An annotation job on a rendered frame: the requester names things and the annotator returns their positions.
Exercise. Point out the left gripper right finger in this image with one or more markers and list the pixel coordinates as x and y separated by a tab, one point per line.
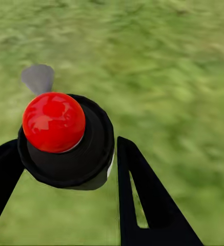
167	225

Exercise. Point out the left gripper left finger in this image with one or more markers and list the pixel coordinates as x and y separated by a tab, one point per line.
11	168

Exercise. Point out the pesticide atomizer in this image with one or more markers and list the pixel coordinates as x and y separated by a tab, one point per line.
65	140

